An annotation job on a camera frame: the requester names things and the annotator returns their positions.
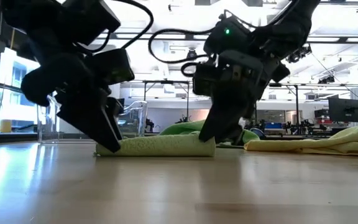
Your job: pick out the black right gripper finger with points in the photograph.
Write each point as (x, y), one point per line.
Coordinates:
(239, 137)
(222, 121)

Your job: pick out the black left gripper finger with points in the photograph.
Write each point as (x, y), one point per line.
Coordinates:
(115, 109)
(89, 124)

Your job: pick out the bright green microfiber towel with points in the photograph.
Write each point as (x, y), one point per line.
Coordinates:
(182, 127)

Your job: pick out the pale green microfiber towel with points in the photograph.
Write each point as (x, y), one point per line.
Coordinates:
(154, 146)

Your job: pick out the yellow microfiber towel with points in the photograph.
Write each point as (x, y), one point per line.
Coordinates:
(337, 140)

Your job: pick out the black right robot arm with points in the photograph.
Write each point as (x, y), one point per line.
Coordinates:
(284, 28)

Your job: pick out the black monitor on arm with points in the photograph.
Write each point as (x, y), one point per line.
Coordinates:
(345, 110)

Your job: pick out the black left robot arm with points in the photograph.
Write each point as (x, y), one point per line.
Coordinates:
(42, 25)

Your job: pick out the clear plastic basket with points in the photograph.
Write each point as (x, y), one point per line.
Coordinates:
(134, 115)

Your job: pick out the blue and white object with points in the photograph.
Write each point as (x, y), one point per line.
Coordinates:
(258, 133)

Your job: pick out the blue bin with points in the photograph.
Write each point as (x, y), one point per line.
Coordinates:
(273, 125)

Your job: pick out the large window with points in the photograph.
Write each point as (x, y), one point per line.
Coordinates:
(14, 90)

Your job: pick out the background robot equipment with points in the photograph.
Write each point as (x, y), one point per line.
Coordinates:
(303, 126)

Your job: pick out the yellow bin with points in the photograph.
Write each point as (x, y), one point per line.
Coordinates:
(5, 126)

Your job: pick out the red box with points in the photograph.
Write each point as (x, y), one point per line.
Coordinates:
(322, 121)

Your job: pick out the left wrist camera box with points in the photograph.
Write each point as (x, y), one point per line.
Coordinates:
(115, 67)

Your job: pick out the black metal stand frame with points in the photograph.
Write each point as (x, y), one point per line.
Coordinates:
(286, 84)
(166, 82)

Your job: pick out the black aluminium table frame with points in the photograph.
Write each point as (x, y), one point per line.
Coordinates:
(291, 137)

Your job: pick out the black ceiling dome camera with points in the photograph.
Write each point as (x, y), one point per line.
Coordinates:
(191, 54)

